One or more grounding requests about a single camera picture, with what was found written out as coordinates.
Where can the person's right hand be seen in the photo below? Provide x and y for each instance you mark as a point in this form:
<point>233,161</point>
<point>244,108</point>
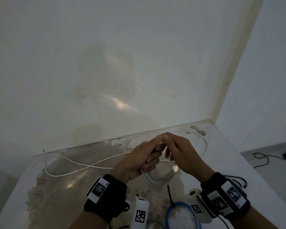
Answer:
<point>190,159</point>

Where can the person's left hand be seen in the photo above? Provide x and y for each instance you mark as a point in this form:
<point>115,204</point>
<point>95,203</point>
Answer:
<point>133,162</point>

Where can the person's right forearm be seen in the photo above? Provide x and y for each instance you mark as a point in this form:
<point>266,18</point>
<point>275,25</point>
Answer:
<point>257,219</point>

